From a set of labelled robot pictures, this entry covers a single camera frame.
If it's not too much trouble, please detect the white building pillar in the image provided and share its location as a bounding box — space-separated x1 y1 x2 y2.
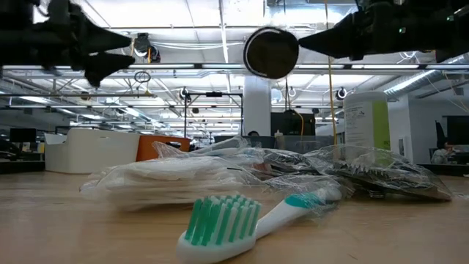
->
243 75 272 136

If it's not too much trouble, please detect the black metal frame stand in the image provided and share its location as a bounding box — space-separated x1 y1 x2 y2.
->
182 91 245 139

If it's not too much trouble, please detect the bag of black combs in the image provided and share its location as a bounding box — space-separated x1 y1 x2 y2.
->
256 144 454 202

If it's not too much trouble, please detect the bag of white cotton swabs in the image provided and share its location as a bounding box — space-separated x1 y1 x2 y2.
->
79 155 265 213

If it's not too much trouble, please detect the orange plastic bin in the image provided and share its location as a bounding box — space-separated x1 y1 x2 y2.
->
136 134 191 163

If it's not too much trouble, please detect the black screen behind bins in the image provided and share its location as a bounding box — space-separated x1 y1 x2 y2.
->
270 111 316 136

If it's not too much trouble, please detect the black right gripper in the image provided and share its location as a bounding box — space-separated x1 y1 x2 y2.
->
298 0 469 63

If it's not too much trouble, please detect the dark wall monitor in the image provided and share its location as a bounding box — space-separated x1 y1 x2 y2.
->
446 115 469 146

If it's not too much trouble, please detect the round black compact mirror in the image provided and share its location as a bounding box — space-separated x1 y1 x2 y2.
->
243 26 300 80

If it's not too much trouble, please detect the white plastic bin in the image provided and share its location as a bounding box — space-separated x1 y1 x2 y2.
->
44 128 141 175

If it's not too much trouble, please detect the white green toothbrush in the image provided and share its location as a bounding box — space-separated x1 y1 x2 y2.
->
175 186 344 264

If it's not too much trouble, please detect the black ceiling cable reel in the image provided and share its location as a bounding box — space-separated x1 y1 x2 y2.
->
132 32 161 64

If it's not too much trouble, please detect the hanging yellow cord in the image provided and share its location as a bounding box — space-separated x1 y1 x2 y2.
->
324 0 339 146

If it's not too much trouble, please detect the white wipes canister green label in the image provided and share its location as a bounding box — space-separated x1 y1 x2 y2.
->
343 91 391 152

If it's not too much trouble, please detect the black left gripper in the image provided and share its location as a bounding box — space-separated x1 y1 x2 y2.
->
36 0 136 88

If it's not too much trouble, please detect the clear plastic bag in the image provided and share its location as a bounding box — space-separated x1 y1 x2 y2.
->
152 135 265 159

